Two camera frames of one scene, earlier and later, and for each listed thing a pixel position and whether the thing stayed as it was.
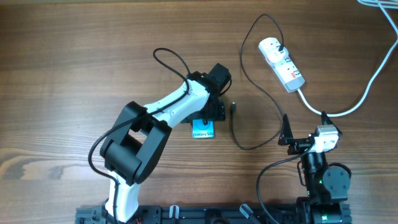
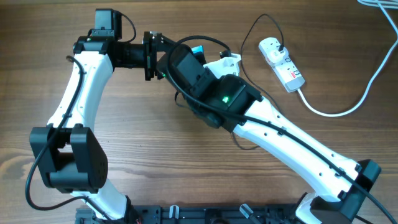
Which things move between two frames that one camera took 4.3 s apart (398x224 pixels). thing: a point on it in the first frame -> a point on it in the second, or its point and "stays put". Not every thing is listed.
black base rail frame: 170,214 stays put
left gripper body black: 216,112 -> 150,56
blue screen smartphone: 199,130 -> 197,50
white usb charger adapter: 276,56 stays put
